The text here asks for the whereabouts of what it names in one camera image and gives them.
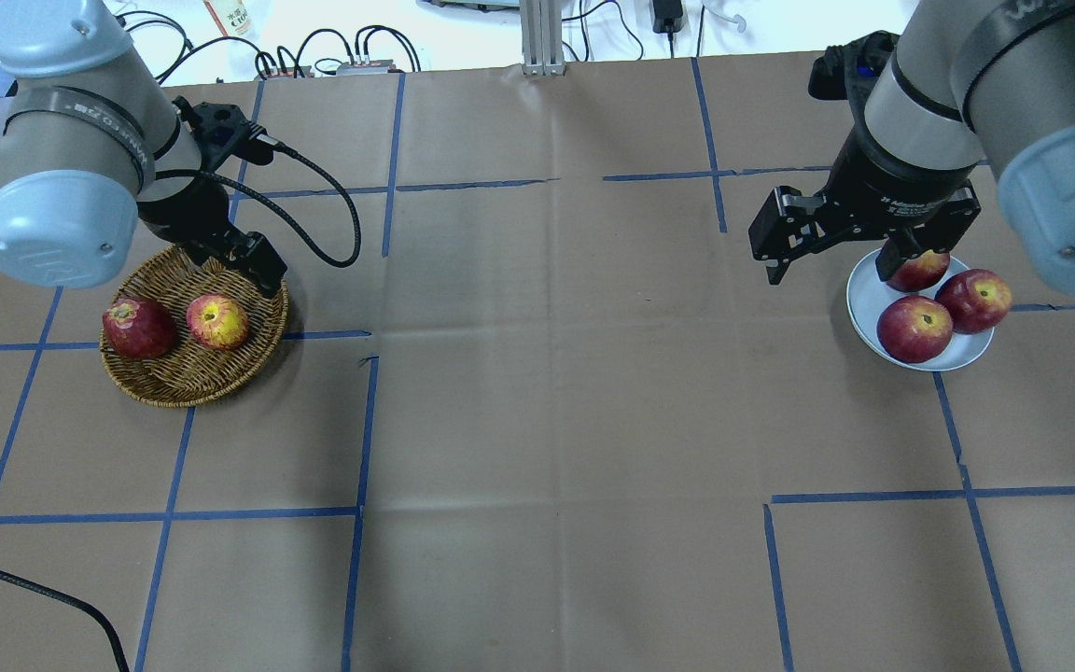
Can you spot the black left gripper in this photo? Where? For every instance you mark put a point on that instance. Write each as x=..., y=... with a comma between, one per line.
x=185, y=210

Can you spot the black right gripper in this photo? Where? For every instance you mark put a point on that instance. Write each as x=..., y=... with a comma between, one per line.
x=883, y=185

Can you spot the red apple plate back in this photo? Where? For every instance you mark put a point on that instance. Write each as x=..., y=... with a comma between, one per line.
x=926, y=271

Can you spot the dark red basket apple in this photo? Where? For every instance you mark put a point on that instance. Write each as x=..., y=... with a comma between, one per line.
x=140, y=329

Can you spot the aluminium frame post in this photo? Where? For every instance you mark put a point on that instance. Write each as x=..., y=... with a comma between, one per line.
x=542, y=51

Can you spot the clear plastic bottle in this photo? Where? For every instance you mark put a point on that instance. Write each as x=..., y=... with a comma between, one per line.
x=231, y=17

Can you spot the red apple plate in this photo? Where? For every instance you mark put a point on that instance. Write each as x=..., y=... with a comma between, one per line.
x=914, y=329
x=926, y=271

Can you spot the red apple plate front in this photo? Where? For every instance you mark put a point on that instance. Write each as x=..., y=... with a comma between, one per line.
x=914, y=329

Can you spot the light blue plate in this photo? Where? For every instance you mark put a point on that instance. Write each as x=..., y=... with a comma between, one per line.
x=867, y=297

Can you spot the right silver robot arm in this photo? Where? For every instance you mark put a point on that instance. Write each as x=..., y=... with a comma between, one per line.
x=966, y=82

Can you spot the black power adapter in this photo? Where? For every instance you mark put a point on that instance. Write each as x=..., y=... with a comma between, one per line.
x=667, y=16

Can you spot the yellow-red apple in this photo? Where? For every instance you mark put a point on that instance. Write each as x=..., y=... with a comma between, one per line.
x=217, y=322

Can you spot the woven wicker basket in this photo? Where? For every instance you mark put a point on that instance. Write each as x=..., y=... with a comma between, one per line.
x=189, y=374

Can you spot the red apple plate side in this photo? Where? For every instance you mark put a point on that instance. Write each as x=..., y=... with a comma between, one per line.
x=977, y=300

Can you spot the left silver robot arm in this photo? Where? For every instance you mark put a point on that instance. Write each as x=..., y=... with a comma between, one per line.
x=92, y=147

